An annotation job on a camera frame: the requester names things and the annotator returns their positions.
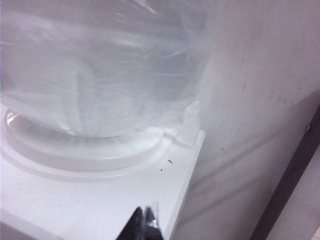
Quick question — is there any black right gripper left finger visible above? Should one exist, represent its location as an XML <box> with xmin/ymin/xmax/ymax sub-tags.
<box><xmin>116</xmin><ymin>206</ymin><xmax>145</xmax><ymax>240</ymax></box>

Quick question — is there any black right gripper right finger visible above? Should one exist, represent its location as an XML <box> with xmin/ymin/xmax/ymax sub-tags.
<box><xmin>143</xmin><ymin>201</ymin><xmax>165</xmax><ymax>240</ymax></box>

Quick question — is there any white water dispenser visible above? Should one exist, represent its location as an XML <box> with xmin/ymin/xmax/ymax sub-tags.
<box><xmin>0</xmin><ymin>102</ymin><xmax>206</xmax><ymax>240</ymax></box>

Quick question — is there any clear water jug in plastic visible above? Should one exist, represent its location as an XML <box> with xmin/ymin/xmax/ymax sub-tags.
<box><xmin>0</xmin><ymin>0</ymin><xmax>216</xmax><ymax>148</ymax></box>

